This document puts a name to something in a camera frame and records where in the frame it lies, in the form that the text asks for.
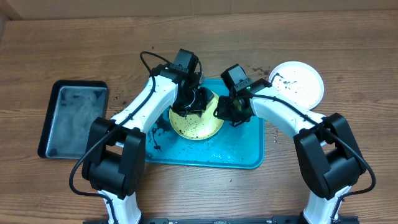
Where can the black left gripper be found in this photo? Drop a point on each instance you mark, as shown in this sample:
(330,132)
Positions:
(198,106)

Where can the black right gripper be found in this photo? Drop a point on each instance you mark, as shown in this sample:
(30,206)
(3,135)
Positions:
(224,114)

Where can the yellow rimmed plate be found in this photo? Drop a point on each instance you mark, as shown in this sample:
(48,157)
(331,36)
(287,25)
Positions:
(198,127)

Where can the white plate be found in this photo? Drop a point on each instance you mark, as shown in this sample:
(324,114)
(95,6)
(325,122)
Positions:
(298,82)

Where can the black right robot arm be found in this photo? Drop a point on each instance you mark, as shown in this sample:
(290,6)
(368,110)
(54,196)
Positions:
(328,155)

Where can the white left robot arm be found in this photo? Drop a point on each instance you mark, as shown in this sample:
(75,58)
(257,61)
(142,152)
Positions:
(115,152)

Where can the teal plastic tray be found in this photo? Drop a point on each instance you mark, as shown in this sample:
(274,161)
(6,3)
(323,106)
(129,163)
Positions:
(241,147)

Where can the black water tray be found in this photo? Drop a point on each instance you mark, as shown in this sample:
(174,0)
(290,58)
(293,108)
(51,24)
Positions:
(73,106)

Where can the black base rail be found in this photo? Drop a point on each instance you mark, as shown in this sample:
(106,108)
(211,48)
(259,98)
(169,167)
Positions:
(273,220)

